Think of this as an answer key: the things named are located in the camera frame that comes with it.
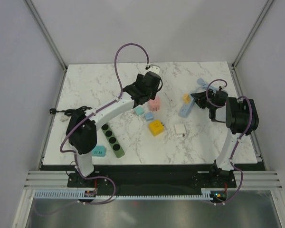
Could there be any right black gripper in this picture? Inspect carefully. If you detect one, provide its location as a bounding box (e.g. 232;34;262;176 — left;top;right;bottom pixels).
191;89;215;109

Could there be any light blue power strip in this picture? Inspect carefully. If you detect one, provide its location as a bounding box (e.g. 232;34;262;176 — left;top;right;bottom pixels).
179;96;195;118

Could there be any small yellow plug adapter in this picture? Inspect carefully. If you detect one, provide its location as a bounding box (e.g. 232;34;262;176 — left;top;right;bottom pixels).
182;94;191;104

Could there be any pink cube plug adapter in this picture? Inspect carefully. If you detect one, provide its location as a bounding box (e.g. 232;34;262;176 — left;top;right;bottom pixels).
148;96;161;112

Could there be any teal plug adapter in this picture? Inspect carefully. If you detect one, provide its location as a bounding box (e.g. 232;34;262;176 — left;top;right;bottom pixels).
134;106;144;116

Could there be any white USB charger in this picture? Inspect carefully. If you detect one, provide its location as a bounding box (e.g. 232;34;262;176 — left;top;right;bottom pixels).
174;123;186;137

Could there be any yellow cube plug adapter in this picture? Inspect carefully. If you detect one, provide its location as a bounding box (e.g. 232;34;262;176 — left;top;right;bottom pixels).
148;120;164;136

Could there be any green power strip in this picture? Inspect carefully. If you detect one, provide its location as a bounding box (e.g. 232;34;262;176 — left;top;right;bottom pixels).
101;123;125;159

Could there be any teal USB power strip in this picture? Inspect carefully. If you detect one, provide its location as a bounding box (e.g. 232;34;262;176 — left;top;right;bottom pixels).
92;145;106;157

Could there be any light blue plug adapter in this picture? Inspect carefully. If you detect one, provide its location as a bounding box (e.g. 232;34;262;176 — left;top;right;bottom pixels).
144;112;154;121

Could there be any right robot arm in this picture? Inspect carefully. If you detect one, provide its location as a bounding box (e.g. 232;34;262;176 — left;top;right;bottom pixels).
191;89;259;188

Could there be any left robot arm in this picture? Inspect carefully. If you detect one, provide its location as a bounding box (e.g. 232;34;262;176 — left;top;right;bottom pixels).
60;67;162;187

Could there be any black power cable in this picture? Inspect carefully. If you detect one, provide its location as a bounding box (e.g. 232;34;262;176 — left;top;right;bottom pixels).
48;106;93;118

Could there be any white slotted cable duct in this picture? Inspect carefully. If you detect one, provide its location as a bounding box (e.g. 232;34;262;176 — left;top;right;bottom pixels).
34;189;227;200

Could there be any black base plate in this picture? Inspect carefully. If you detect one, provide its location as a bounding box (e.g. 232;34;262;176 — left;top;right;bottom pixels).
67;164;237;195

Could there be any right aluminium frame post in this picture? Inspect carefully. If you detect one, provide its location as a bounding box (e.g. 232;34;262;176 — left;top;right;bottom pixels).
231;0;275;68

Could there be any aluminium frame post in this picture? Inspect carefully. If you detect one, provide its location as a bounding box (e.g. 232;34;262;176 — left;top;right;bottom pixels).
24;0;67;72
231;0;275;68

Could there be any left aluminium frame post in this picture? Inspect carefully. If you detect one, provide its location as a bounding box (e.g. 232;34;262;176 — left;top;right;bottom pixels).
24;0;67;72

